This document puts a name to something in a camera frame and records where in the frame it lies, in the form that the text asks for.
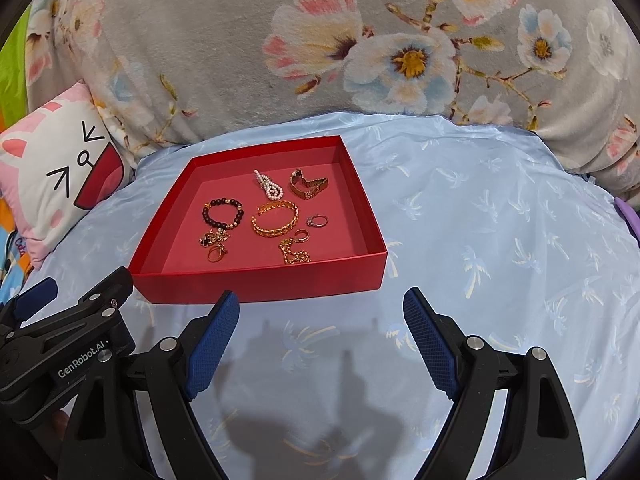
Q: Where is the purple cloth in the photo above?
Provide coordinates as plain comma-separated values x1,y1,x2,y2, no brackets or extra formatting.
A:
614,196,640,251

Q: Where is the gold chain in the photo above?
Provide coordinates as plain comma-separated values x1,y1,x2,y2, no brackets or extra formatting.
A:
278,239,312,265

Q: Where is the grey floral blanket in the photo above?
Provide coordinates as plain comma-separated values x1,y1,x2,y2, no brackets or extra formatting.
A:
22,0,640,196

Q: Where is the light blue bed sheet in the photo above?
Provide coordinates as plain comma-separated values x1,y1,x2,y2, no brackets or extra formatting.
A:
10,110,640,480

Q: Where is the green orange printed cloth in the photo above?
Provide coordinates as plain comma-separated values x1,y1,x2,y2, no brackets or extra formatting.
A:
0,5,38,306

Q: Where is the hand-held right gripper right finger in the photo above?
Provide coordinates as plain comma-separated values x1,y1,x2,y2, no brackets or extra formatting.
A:
402,287,587,480

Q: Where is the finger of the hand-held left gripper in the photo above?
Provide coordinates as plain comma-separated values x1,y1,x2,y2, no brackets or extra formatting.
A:
30,266,135,356
12,276,59,318

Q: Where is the gold black pendant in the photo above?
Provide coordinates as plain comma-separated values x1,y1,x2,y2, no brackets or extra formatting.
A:
198,227,232,247

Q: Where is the gold chain-link bangle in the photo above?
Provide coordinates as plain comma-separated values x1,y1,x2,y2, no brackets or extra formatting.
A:
250,200,299,239

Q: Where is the white pearl ornament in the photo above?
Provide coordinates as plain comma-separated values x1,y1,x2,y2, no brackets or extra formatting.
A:
253,169,284,202

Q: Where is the gold mesh band bracelet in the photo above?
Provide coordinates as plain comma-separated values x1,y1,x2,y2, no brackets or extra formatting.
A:
289,168,331,200

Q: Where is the dark bead bracelet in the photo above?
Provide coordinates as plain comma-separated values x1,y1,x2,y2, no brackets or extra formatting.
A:
201,198,244,231

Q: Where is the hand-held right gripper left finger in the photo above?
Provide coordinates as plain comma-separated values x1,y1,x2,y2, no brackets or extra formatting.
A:
57,290,241,480

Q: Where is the red tray box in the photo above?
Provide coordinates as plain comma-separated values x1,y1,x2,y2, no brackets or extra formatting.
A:
129,135,389,306

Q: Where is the cat face pillow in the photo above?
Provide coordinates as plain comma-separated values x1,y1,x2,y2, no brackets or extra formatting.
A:
0,81,135,266

